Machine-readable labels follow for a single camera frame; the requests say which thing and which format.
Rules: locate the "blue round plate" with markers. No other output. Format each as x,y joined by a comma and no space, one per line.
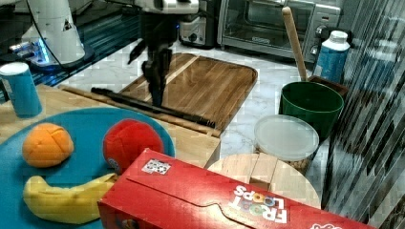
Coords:
87,128

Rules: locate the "yellow plush banana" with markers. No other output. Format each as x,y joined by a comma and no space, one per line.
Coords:
75,205

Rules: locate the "wooden rolling pin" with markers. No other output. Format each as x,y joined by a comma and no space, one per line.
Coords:
294,42

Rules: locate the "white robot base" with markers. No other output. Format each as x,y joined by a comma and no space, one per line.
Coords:
52,42

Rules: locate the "silver toaster oven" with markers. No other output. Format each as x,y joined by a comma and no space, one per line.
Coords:
258,25

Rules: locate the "light wooden cabinet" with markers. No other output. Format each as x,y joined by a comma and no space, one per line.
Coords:
190,146

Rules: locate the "green plastic bucket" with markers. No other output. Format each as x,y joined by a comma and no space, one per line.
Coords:
318,105

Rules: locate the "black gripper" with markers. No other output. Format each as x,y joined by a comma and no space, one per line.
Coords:
155,30

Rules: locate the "clear jar white lid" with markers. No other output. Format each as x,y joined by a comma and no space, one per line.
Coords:
288,138

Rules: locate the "dark wooden cutting board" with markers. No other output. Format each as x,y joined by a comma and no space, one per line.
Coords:
208,87

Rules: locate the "blue canister white lid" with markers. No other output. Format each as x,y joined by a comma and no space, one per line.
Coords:
18,82

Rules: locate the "orange plush fruit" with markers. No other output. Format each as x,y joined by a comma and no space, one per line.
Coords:
47,145

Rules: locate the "red plush ball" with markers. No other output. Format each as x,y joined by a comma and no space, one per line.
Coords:
126,140

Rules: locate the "dark brown wooden box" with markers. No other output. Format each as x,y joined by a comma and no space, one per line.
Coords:
342,90

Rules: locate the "silver coffee machine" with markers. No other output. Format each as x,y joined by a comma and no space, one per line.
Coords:
200,30

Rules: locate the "red Froot Loops box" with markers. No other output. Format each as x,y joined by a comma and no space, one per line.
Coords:
161,192

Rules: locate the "blue bottle white cap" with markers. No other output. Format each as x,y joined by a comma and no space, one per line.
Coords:
332,57

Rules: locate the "round light wooden board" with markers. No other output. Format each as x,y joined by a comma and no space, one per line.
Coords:
269,173

